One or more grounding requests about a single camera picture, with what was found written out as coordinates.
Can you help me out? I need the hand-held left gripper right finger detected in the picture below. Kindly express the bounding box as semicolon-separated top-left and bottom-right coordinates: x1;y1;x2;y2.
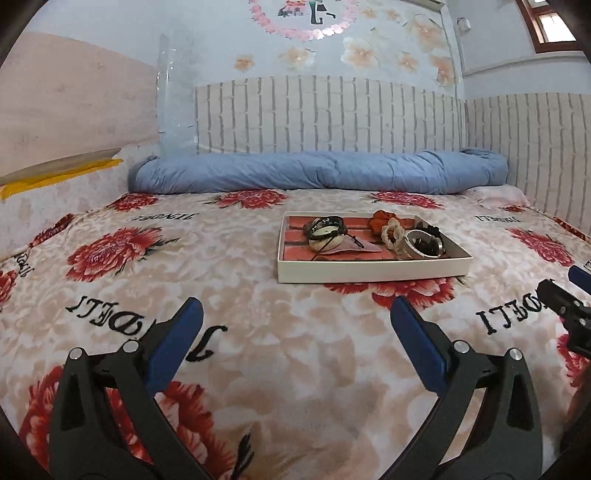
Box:
390;295;543;480

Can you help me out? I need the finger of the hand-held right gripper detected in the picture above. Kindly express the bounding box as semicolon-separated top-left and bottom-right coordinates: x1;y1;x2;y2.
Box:
568;265;591;296
537;278;591;358

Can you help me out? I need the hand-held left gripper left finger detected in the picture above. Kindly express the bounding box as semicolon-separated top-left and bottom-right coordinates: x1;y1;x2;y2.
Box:
48;296;205;480

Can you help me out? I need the white tray with brick print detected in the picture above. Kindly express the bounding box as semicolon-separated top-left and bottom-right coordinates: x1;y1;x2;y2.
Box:
277;211;474;284

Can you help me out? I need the silver bangle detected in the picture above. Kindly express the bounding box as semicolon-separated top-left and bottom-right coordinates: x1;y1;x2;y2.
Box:
398;229;447;260

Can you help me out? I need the pink felt triangle hair clip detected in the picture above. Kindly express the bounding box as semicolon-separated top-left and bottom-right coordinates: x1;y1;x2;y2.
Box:
318;239;385;260

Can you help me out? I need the cream flower scrunchie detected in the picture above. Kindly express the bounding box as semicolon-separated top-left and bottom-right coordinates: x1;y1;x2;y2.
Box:
379;218;408;253

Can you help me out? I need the black claw hair clip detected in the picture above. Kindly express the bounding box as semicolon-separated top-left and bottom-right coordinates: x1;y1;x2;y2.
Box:
414;220;445;239

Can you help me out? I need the cream plush hair clip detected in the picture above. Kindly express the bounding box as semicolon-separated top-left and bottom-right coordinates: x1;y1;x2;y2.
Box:
308;233;343;254

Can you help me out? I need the floral printed blanket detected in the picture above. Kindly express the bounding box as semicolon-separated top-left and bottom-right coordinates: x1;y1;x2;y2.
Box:
0;187;591;480

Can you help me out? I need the pink pillow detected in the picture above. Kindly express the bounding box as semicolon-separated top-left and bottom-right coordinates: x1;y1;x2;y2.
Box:
475;185;531;208

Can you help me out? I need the red-orange scrunchie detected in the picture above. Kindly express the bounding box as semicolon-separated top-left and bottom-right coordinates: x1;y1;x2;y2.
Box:
368;210;400;232

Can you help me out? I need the white brick-pattern side panel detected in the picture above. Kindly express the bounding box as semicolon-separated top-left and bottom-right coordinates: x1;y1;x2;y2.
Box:
464;92;591;232

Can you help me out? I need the rolled blue duvet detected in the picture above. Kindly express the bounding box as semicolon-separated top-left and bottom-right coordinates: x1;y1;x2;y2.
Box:
128;148;509;195

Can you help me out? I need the board with yellow tape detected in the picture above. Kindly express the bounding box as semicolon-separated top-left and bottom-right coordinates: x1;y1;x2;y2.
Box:
0;148;124;200

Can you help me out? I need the clear plastic sheet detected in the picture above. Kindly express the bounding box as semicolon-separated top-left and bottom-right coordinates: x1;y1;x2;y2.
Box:
157;34;198;156

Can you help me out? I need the white brick-pattern headboard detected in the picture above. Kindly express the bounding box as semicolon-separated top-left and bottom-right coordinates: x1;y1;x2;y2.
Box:
195;76;467;155

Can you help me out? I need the wooden frame window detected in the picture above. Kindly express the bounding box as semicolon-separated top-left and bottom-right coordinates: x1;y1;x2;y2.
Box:
515;0;583;54

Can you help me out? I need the pink floral wall decal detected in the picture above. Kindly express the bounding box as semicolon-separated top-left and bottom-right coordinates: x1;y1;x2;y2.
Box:
248;0;362;43

